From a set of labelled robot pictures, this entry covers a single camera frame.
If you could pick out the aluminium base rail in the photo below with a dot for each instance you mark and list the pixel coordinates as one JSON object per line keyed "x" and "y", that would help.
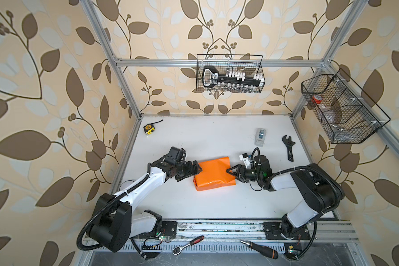
{"x": 256, "y": 230}

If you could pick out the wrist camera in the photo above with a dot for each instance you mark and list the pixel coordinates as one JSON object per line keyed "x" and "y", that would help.
{"x": 246, "y": 159}
{"x": 175, "y": 156}

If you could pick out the back wire basket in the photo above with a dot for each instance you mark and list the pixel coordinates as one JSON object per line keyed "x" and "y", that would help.
{"x": 247, "y": 63}

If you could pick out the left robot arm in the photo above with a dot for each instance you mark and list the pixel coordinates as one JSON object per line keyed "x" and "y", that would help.
{"x": 113, "y": 221}

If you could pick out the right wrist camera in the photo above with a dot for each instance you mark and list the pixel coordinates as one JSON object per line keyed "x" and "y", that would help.
{"x": 246, "y": 159}

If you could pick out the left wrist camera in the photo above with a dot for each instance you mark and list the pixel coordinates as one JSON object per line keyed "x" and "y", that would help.
{"x": 175, "y": 156}

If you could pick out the black adjustable wrench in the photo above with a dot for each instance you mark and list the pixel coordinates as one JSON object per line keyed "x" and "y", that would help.
{"x": 289, "y": 143}

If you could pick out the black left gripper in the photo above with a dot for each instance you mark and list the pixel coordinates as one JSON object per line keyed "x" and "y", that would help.
{"x": 189, "y": 170}

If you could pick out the red handled ratchet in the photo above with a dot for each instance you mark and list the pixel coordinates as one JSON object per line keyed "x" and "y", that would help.
{"x": 177, "y": 250}

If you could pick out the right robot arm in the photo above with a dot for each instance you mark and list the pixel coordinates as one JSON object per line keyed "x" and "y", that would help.
{"x": 321, "y": 194}

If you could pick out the socket set rail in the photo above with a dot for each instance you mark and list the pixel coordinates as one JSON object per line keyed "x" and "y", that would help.
{"x": 211, "y": 78}

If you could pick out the red capped plastic bottle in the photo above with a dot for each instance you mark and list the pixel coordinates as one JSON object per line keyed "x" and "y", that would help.
{"x": 318, "y": 101}

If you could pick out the side wire basket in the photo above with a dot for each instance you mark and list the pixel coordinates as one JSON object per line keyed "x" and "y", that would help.
{"x": 354, "y": 114}

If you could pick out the black orange screwdriver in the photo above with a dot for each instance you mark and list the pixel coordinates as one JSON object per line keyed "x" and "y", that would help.
{"x": 263, "y": 250}

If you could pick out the yellow tape measure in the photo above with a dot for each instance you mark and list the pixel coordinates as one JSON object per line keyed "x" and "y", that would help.
{"x": 150, "y": 128}

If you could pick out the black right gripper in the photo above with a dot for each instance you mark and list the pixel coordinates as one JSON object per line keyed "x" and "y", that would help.
{"x": 240, "y": 169}

